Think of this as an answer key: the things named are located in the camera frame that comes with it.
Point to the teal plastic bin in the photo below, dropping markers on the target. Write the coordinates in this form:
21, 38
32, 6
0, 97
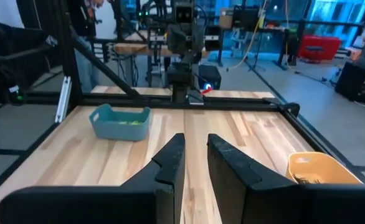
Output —
117, 130

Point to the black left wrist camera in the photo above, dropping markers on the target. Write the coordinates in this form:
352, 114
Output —
184, 12

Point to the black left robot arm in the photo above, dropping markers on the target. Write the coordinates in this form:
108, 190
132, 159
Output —
182, 74

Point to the brown cardboard box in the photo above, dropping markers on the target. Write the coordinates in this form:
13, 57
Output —
226, 18

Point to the black aluminium table frame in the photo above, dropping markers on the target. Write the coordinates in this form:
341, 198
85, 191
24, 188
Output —
232, 104

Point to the small black green-lit device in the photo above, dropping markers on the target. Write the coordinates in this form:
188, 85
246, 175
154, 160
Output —
17, 95

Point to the black computer tower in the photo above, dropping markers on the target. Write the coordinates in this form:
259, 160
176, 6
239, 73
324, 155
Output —
357, 81

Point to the black metal frame table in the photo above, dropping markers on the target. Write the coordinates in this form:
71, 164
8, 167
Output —
294, 37

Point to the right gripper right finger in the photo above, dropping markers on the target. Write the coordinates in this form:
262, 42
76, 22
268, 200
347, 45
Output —
279, 202

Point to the yellow plastic bin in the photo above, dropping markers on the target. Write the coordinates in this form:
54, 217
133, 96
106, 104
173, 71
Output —
322, 168

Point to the silver aluminium extrusion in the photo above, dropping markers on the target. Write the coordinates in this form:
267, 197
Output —
63, 99

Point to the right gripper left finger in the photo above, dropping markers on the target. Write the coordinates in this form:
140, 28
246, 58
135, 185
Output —
107, 205

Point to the black device with blue light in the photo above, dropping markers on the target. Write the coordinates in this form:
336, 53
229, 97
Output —
210, 76

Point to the wooden top workbench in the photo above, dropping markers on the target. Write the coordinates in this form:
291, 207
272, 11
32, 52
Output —
129, 48

